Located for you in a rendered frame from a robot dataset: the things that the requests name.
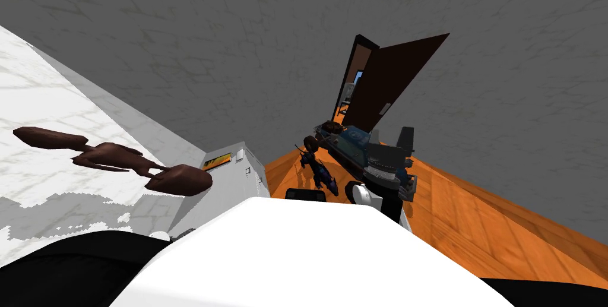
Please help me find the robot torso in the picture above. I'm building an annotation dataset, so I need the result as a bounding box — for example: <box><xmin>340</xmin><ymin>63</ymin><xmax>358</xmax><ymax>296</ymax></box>
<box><xmin>108</xmin><ymin>187</ymin><xmax>515</xmax><ymax>307</ymax></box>

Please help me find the blue desk with clutter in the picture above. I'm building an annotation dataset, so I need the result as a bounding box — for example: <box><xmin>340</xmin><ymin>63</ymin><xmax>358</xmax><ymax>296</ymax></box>
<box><xmin>313</xmin><ymin>120</ymin><xmax>382</xmax><ymax>176</ymax></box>

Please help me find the dark brown door leaf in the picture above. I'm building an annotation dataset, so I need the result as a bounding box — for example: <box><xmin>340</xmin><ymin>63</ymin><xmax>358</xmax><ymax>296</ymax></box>
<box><xmin>341</xmin><ymin>32</ymin><xmax>451</xmax><ymax>135</ymax></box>

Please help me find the dark blue chair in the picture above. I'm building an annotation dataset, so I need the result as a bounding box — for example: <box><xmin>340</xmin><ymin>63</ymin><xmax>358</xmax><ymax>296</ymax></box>
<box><xmin>293</xmin><ymin>135</ymin><xmax>340</xmax><ymax>198</ymax></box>

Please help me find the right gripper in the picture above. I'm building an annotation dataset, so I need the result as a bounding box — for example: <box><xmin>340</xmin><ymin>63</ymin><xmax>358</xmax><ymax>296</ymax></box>
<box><xmin>367</xmin><ymin>126</ymin><xmax>416</xmax><ymax>171</ymax></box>

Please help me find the white appliance with orange panel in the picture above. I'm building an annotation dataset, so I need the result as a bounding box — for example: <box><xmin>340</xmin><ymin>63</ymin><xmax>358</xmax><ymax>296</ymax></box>
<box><xmin>168</xmin><ymin>141</ymin><xmax>272</xmax><ymax>239</ymax></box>

